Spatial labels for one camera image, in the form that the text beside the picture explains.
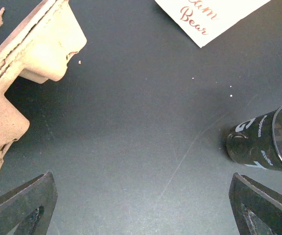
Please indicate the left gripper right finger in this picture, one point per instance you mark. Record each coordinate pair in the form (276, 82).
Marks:
(257, 209)

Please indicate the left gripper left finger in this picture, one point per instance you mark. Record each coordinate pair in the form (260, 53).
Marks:
(29, 207)

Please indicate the single black paper cup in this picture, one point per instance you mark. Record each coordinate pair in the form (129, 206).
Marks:
(258, 142)

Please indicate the printed Cream Bear paper bag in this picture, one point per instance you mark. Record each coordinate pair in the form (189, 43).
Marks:
(204, 20)

